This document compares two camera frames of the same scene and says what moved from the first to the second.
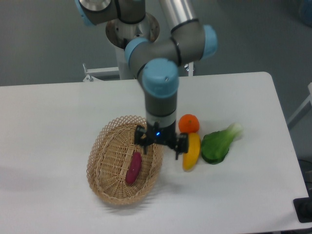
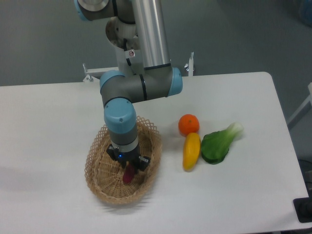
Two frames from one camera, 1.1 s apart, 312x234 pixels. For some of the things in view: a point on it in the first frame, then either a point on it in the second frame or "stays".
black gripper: (166, 135) → (131, 156)
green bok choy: (215, 145) stays
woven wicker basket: (110, 151) stays
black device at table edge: (303, 207) stays
